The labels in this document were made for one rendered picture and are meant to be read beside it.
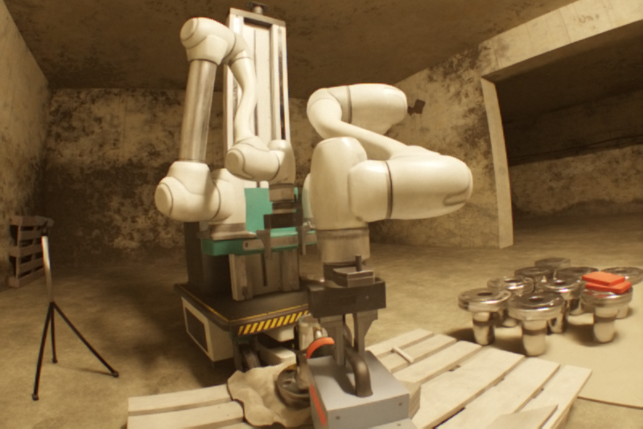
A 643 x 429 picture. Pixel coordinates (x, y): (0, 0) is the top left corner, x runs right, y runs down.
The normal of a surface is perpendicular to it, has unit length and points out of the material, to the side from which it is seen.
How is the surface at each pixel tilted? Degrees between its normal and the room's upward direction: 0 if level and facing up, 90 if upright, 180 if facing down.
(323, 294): 90
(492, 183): 90
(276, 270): 90
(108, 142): 90
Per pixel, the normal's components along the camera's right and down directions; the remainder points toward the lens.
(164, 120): 0.48, -0.09
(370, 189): 0.07, -0.03
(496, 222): -0.89, 0.03
